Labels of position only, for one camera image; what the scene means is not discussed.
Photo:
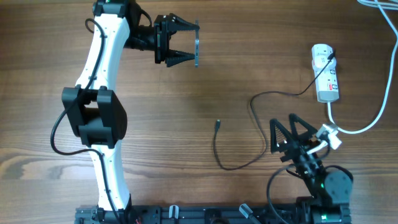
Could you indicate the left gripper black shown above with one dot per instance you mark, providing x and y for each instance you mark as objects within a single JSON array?
[{"x": 161, "y": 40}]

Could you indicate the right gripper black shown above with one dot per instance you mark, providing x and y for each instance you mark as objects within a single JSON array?
[{"x": 294, "y": 146}]

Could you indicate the smartphone with cyan screen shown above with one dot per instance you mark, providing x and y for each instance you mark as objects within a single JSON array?
[{"x": 197, "y": 42}]

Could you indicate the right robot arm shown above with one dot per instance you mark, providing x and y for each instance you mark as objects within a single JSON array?
[{"x": 330, "y": 187}]

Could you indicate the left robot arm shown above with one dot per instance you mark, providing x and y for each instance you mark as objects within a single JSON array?
[{"x": 93, "y": 109}]

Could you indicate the white power strip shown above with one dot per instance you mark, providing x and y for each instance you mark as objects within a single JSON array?
[{"x": 324, "y": 67}]

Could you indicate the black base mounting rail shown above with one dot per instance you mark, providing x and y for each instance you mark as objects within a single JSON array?
[{"x": 287, "y": 213}]

